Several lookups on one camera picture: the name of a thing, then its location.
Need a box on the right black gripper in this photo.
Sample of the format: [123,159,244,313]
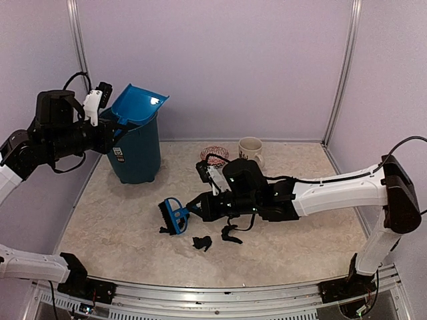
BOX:
[186,191,259,223]

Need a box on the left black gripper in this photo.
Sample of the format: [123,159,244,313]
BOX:
[47,116,127,160]

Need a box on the blue plastic dustpan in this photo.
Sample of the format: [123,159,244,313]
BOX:
[111,83,169,126]

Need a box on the blue hand brush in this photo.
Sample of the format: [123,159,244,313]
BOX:
[158,197,189,235]

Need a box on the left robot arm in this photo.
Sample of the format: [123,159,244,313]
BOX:
[1,82,127,297]

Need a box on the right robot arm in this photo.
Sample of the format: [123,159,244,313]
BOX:
[186,152,424,296]

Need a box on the pile of coloured paper scraps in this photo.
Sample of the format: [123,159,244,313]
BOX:
[158,216,244,245]

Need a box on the teal plastic waste bin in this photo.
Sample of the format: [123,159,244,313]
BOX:
[107,114,161,184]

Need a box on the isolated black paper scrap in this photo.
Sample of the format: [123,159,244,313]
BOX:
[192,235,212,252]

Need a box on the patterned red ceramic bowl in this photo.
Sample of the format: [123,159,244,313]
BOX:
[200,145,230,167]

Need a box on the cream ceramic mug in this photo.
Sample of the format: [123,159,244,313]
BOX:
[238,137,265,169]

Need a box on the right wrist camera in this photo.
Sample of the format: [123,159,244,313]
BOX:
[195,160,230,196]

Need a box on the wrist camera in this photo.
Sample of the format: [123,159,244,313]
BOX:
[83,82,113,127]
[195,160,230,196]

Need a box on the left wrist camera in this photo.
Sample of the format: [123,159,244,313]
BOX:
[83,82,113,127]

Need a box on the left aluminium frame post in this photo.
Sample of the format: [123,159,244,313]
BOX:
[66,0,90,98]

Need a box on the aluminium frame post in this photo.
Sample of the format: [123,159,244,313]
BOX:
[322,0,362,149]
[66,0,90,98]

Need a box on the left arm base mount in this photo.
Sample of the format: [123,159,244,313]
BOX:
[57,253,117,305]

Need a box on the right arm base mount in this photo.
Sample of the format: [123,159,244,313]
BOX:
[318,253,377,303]

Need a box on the front aluminium rail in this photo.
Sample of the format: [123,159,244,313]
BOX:
[25,263,410,320]

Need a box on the right aluminium frame post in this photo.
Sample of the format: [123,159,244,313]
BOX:
[322,0,362,149]

